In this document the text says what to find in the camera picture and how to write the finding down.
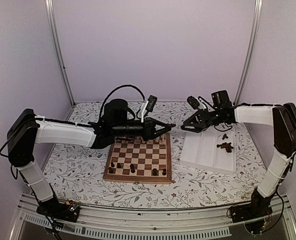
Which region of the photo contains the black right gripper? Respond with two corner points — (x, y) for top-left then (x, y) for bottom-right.
(181, 108), (223, 133)

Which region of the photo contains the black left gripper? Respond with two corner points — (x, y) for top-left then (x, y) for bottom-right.
(113, 117), (172, 142)

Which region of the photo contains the white plastic compartment tray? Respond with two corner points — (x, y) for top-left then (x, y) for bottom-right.
(179, 127), (237, 176)

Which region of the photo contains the wooden chess board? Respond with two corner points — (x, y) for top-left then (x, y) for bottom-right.
(103, 133), (172, 185)

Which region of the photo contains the dark wooden king piece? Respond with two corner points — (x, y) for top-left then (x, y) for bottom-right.
(130, 163), (136, 174)

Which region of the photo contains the dark chess piece corner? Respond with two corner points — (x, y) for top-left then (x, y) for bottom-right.
(108, 162), (115, 174)

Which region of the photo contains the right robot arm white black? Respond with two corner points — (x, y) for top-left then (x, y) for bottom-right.
(181, 90), (296, 218)

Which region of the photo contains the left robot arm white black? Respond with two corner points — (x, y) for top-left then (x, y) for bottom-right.
(0, 98), (175, 217)

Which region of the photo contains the pile of dark chess pieces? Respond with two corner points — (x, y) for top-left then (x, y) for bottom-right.
(216, 142), (234, 153)

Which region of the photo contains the floral patterned table mat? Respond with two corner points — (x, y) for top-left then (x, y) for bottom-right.
(37, 101), (270, 210)

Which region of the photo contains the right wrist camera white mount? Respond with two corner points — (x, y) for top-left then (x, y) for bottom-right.
(187, 95), (207, 110)

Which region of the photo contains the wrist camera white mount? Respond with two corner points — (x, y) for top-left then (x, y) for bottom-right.
(139, 95), (158, 123)
(187, 95), (207, 110)

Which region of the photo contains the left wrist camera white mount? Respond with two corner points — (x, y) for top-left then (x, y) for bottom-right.
(139, 95), (158, 123)

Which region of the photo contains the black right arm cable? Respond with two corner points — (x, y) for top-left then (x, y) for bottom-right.
(197, 96), (235, 132)

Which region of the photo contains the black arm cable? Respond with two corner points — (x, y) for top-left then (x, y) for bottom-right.
(197, 96), (235, 132)
(99, 84), (146, 121)

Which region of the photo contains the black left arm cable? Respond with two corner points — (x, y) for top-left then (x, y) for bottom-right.
(99, 84), (146, 121)

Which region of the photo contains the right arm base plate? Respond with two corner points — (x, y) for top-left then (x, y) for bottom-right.
(226, 203), (273, 235)

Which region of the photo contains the front aluminium rail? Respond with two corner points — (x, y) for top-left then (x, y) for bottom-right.
(9, 194), (296, 240)

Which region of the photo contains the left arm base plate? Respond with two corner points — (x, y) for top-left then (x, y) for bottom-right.
(36, 198), (80, 223)

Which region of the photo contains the right aluminium frame post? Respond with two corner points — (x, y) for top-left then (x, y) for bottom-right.
(234, 0), (263, 105)

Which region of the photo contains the aluminium frame post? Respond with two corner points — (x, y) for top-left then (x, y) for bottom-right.
(234, 0), (263, 105)
(44, 0), (76, 107)

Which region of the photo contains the left aluminium frame post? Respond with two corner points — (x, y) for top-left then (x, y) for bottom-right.
(44, 0), (76, 107)

